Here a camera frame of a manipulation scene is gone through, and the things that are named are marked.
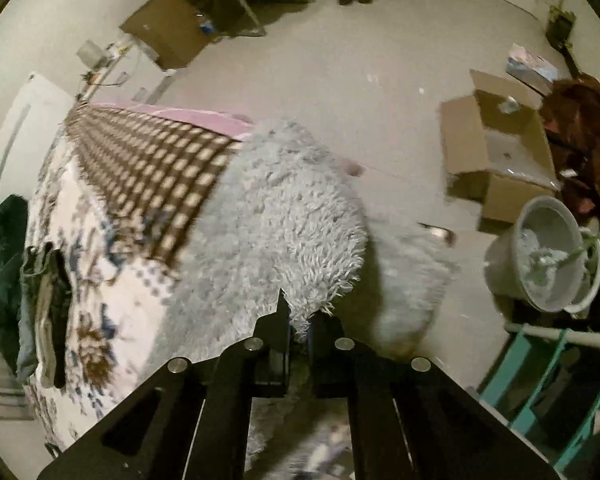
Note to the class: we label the white door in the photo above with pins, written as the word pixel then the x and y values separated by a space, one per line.
pixel 25 125

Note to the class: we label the dark green cloth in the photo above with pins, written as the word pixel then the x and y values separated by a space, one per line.
pixel 2 270

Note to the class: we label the brown cardboard box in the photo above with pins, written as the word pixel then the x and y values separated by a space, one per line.
pixel 165 30

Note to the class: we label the floral plaid-edged blanket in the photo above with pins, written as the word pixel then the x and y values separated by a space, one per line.
pixel 105 280

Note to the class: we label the grey-blue folded garment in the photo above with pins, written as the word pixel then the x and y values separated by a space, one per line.
pixel 26 330

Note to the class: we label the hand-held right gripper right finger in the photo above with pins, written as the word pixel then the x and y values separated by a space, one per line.
pixel 325 355

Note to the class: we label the grey fluffy towel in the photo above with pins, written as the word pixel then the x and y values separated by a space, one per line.
pixel 280 210

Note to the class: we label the white plastic container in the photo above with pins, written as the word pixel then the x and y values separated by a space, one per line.
pixel 90 52

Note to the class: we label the white plastic bucket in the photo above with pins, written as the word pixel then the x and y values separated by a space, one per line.
pixel 505 260

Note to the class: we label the brown cloth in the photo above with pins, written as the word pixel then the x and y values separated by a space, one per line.
pixel 580 125

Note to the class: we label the colourful printed bag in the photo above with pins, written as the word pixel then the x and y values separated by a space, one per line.
pixel 530 62

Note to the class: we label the dark folded pants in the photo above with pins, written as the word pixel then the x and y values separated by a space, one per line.
pixel 60 300

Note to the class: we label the brown checkered blanket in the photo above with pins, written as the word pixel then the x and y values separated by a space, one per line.
pixel 180 115

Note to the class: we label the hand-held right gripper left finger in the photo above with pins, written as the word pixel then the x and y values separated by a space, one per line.
pixel 272 350

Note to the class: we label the shiny metal object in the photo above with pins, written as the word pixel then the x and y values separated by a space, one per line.
pixel 437 232

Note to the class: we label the open cardboard box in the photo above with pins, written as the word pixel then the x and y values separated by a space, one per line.
pixel 480 150

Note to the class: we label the white folded garment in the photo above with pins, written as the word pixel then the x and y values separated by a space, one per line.
pixel 42 330

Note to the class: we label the striped bed sheet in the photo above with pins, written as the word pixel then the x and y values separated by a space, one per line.
pixel 0 360

